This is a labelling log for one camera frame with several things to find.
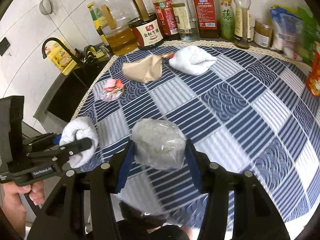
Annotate small white towel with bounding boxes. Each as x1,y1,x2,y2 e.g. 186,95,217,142
168,45,217,76

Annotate grey yellow dishcloth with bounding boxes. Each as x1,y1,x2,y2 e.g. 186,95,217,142
75,44,99,63

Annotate bottle with green label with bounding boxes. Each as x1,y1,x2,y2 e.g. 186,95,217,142
216,0,235,40

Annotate small yellow-capped bottle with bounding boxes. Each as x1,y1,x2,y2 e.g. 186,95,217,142
232,0,252,49

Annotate person's black clothing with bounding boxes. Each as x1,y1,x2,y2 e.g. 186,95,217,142
117,220,190,240

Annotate black sink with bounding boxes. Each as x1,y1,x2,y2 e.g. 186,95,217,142
47,60,110,123

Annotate green plastic bag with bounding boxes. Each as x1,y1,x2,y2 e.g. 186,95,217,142
296,6,320,64

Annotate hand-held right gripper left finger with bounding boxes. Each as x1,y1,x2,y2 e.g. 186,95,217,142
26,140,137,240

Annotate person's left hand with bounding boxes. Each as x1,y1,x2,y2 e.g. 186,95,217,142
1,181,47,228

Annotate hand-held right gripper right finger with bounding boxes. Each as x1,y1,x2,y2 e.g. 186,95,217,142
186,139,290,240

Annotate clear bottle with beige label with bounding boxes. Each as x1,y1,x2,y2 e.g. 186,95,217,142
170,0,200,42

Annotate green glass bottle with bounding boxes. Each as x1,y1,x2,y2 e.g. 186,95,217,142
87,3,108,46

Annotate blue patterned tablecloth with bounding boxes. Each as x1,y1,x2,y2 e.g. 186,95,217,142
71,40,320,230

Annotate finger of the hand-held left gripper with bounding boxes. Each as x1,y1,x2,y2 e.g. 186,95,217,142
22,133,62,153
27,137,92,166

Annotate large white towel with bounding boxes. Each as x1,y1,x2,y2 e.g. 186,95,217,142
60,116,99,168

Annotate yellow dish soap bottle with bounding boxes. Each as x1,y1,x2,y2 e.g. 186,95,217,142
46,42,77,76

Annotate dark soy sauce jug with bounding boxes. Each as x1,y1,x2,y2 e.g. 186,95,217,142
120,0,164,50

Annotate black wall switch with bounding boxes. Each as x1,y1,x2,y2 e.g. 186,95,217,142
0,37,11,57

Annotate clear bottle with red label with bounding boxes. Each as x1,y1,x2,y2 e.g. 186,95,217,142
191,0,222,38

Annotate small glass jar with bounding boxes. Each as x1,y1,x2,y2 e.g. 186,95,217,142
253,19,273,48

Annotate white blue plastic bag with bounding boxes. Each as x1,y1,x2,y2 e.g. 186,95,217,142
269,5,304,58

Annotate red white crumpled wrapper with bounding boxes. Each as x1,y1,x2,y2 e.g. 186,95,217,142
100,78,125,102

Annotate white plastic-wrapped bundle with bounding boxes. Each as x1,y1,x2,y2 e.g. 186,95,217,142
131,118,187,172

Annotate clear cooking oil jug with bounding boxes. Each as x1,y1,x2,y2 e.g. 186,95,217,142
96,0,139,56

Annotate dark bottle with red label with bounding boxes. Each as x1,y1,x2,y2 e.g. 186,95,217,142
148,0,180,40

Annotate black faucet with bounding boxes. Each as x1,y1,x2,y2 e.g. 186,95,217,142
41,37,78,64

